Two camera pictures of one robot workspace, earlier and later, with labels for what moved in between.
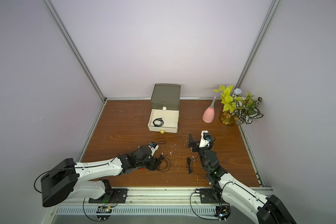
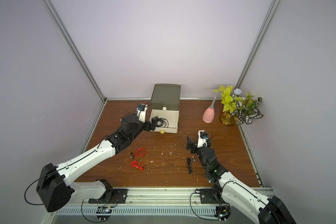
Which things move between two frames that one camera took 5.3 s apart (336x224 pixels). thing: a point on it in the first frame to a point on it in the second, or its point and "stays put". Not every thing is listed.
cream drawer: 170,118 stays put
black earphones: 190,161 stays put
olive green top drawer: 164,106 stays put
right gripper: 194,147 stays put
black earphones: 165,164 to 162,122
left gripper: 154,164 to 152,126
